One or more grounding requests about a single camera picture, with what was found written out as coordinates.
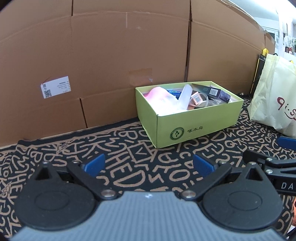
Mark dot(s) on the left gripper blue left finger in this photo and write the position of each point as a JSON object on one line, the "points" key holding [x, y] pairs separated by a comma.
{"points": [[94, 166]]}

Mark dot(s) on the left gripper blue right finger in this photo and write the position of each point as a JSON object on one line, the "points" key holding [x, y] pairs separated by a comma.
{"points": [[203, 165]]}

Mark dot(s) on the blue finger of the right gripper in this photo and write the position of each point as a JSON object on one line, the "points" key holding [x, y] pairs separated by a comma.
{"points": [[286, 142]]}

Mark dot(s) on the white orange medicine box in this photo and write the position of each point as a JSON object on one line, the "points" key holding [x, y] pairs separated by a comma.
{"points": [[196, 101]]}

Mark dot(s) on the clear plastic cup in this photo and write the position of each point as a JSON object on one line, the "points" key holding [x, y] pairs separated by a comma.
{"points": [[185, 96]]}

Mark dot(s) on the blue printed box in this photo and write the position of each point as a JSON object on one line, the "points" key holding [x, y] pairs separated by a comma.
{"points": [[175, 93]]}

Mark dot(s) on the patterned black tan rug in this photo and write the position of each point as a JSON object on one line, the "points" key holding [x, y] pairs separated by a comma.
{"points": [[132, 162]]}

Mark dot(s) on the cream tote bag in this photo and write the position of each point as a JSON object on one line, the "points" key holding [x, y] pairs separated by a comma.
{"points": [[273, 103]]}

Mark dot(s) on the lime green shoe box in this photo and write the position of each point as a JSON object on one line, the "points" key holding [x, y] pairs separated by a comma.
{"points": [[167, 130]]}

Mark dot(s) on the white shipping label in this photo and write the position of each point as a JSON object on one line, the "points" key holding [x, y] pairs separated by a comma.
{"points": [[56, 87]]}

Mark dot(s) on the black yellow flat box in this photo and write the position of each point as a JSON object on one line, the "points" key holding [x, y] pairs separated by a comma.
{"points": [[258, 70]]}

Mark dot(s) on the large brown cardboard box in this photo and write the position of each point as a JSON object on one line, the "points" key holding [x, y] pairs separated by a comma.
{"points": [[107, 49]]}

